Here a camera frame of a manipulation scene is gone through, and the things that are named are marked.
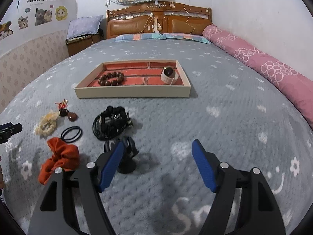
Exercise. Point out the purple dotted pillow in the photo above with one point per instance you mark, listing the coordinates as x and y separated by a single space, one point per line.
83 27

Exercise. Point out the pink patterned bolster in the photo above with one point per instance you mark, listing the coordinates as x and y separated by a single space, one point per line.
256 61

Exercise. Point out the plaid pillow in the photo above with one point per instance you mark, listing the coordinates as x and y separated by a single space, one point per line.
137 37
188 38

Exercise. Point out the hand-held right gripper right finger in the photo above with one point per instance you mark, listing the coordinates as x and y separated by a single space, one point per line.
203 166

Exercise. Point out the orange scrunchie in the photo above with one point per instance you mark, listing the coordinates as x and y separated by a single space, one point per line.
63 154

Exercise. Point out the black scrunchie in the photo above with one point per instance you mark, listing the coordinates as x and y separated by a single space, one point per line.
115 110

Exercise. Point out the cream scrunchie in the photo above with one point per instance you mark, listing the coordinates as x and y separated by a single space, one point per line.
41 129

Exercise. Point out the grey cat wall sticker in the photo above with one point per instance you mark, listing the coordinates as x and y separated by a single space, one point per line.
41 17

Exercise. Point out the grey flowered bedspread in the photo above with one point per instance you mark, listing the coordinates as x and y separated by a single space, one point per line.
220 127

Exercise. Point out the cat with hat sticker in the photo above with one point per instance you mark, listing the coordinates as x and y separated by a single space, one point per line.
6 31

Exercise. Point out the black hair claw clip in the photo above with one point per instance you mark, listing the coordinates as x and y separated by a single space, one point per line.
127 165

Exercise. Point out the tabby cat wall sticker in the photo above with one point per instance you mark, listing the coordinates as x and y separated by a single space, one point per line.
23 22

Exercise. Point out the wooden nightstand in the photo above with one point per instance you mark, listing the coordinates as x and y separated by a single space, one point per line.
80 45

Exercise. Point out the red tassel ornament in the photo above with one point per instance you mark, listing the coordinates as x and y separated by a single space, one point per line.
62 105

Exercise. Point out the small doll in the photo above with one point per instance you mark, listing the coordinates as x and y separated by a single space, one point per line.
158 25

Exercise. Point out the wooden bed headboard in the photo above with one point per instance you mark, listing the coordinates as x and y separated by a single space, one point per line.
122 27

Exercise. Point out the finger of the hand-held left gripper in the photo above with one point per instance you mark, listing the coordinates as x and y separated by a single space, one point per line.
13 129

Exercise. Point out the shallow tray with brick-pattern lining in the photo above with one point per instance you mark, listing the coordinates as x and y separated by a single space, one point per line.
134 91

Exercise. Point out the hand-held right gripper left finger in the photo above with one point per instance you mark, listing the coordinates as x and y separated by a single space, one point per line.
112 166

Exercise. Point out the lettering wall sticker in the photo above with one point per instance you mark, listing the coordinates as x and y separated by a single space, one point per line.
41 0

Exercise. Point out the yellow flower cat sticker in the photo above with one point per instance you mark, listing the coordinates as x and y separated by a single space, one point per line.
61 13

